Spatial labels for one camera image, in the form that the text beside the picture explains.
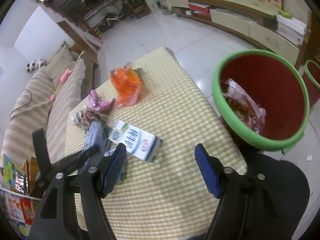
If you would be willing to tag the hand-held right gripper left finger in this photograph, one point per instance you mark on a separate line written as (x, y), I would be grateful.
(113, 170)

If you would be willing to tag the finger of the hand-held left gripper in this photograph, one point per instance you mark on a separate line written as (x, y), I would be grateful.
(42, 152)
(75, 160)

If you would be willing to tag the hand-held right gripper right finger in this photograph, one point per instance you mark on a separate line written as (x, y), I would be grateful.
(206, 172)

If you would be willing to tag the long blue white carton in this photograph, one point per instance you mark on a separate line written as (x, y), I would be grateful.
(96, 135)

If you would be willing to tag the small white blue carton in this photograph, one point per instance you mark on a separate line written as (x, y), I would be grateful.
(140, 140)

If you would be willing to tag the white black printed roll wrapper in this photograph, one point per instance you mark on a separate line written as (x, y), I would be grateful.
(75, 118)

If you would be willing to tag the printed paper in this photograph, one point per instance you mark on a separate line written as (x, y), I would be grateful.
(91, 117)

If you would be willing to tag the pink wrapper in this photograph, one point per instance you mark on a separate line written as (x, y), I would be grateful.
(96, 103)

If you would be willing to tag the orange white clear snack bag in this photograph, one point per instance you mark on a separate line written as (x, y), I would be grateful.
(242, 100)

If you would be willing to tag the large red bin green rim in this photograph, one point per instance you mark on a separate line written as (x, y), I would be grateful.
(277, 100)

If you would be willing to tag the brown cardboard box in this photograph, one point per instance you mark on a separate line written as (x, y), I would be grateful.
(33, 172)

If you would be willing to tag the beige striped sofa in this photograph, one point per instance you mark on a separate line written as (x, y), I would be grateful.
(27, 130)

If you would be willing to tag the stack of colourful books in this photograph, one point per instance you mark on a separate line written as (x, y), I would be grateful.
(15, 200)

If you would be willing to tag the yellow striped tablecloth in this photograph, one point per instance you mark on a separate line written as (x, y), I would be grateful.
(170, 120)

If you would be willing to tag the pink toy wand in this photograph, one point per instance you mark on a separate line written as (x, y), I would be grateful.
(65, 76)

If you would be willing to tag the person's dark trouser leg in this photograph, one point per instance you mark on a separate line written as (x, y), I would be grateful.
(287, 180)

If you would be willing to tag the white black plush toy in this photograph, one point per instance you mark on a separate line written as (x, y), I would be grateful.
(36, 66)

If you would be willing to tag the beige cushion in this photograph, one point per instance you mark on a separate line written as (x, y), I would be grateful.
(63, 60)

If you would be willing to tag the foam mat stack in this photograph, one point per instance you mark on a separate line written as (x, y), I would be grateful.
(93, 40)

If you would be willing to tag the white balance bike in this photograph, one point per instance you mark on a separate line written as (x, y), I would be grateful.
(110, 22)

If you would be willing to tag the small red bin green rim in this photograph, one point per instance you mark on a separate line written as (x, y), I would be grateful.
(313, 77)

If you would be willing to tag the wooden television cabinet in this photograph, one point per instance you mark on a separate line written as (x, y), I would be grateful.
(237, 20)

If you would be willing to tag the small wooden chair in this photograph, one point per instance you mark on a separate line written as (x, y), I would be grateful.
(137, 8)

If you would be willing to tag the red flat box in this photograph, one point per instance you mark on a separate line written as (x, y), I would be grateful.
(198, 7)

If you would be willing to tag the white box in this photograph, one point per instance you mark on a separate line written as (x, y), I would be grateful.
(291, 27)

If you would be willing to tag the small green item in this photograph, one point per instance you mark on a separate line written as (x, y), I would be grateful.
(284, 13)

